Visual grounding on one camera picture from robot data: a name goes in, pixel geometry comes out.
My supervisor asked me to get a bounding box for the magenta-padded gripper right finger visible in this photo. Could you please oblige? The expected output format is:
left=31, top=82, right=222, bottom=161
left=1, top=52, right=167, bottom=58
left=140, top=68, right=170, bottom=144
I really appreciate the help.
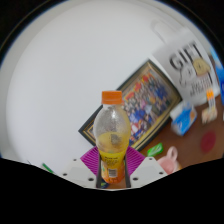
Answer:
left=123, top=146, right=168, bottom=188

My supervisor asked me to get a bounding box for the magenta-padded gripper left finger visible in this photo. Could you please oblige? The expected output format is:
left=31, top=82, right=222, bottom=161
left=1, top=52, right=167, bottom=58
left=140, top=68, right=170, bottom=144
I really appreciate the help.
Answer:
left=60, top=146, right=103, bottom=188

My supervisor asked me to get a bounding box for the orange drink bottle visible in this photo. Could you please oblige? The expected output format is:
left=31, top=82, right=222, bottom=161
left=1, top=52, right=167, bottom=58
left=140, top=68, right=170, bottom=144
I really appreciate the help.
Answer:
left=92, top=90, right=132, bottom=184

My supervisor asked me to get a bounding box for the pink printed mug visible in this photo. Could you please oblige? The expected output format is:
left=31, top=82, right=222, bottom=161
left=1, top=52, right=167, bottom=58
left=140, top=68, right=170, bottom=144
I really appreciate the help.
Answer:
left=156, top=145, right=183, bottom=176

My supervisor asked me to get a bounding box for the small green pack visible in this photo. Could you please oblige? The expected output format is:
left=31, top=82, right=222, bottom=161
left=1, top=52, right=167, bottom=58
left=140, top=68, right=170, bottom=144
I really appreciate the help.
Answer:
left=146, top=142, right=165, bottom=158

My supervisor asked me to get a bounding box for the blue tissue pack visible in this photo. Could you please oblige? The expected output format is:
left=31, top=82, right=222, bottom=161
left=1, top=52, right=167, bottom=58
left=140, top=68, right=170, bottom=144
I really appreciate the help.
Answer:
left=169, top=101, right=198, bottom=137

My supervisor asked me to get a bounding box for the framed group photo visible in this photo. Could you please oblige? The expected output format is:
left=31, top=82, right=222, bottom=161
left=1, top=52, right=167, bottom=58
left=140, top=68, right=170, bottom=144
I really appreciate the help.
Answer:
left=78, top=59, right=183, bottom=153

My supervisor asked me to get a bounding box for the beige snack packet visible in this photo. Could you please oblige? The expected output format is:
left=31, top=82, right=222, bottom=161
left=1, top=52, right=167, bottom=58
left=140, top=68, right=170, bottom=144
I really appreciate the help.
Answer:
left=201, top=107, right=219, bottom=125

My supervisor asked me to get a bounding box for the puzzle cube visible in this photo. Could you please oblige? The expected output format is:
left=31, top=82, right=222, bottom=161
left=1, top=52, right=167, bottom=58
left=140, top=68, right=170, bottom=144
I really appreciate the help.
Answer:
left=204, top=88, right=216, bottom=109

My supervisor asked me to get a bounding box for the white printed gift bag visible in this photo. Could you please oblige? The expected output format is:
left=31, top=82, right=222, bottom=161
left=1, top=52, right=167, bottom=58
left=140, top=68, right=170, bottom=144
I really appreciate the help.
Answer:
left=151, top=19, right=221, bottom=107

